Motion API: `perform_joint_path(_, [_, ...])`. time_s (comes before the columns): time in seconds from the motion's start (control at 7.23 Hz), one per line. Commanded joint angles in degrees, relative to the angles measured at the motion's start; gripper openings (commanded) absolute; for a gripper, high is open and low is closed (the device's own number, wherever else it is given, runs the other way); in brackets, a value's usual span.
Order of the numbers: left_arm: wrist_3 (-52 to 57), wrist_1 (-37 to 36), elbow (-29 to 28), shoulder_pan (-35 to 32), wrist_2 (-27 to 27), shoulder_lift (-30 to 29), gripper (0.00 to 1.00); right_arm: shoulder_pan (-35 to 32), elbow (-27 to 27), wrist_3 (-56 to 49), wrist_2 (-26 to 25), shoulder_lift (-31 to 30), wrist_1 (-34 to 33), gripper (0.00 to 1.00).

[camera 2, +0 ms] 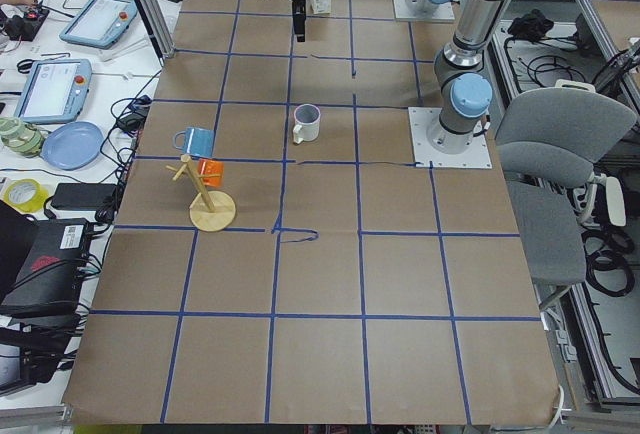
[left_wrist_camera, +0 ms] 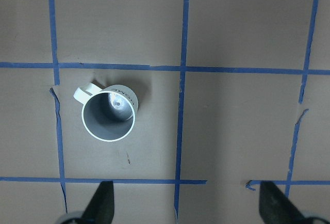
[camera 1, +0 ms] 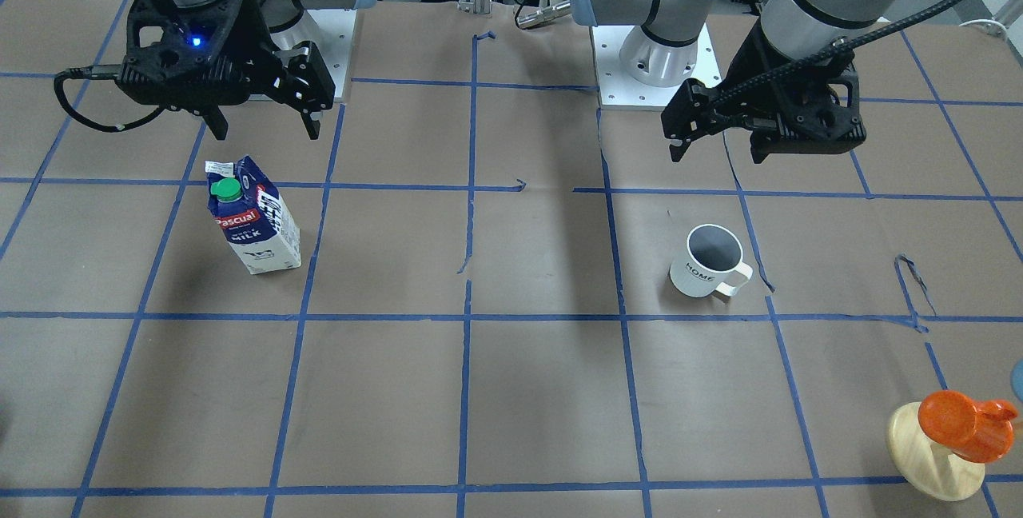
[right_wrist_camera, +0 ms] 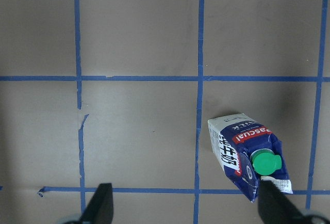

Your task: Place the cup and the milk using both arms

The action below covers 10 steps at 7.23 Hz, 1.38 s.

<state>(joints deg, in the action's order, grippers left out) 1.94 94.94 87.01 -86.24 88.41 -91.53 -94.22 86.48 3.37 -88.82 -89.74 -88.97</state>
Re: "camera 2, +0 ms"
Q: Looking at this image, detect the white mug pink rim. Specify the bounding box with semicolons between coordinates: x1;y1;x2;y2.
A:
292;104;321;145

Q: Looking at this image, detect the blue mug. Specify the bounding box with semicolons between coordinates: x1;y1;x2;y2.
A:
173;127;215;158

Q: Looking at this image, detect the orange mug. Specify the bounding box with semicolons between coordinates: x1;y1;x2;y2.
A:
197;158;224;188

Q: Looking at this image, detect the upper teach pendant tablet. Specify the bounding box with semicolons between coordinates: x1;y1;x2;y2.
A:
59;0;138;49

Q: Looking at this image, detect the teach pendant tablet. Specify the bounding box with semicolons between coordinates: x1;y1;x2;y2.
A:
14;59;93;124
59;0;138;49

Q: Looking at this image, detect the wooden mug tree stand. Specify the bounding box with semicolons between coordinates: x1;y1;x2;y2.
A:
166;154;236;232

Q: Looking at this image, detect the lower teach pendant tablet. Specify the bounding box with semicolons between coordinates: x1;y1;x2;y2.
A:
14;59;93;124

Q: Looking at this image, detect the blue plate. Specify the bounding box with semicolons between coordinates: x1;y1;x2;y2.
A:
41;121;104;170

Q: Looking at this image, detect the grey office chair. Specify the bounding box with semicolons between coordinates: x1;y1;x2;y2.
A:
495;87;637;310

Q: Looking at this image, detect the black power adapter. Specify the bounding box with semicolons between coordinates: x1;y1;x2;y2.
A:
50;183;116;210

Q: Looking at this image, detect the green tape rolls stack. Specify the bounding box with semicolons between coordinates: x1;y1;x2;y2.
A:
1;117;45;157

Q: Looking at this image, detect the yellow tape roll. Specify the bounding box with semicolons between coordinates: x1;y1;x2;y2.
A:
3;179;49;214

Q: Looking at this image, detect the black computer box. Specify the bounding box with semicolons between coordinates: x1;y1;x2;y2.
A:
1;202;91;319

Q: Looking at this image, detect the aluminium frame post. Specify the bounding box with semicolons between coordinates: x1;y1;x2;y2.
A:
134;0;175;60

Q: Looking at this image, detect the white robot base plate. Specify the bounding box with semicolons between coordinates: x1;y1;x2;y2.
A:
408;107;492;169

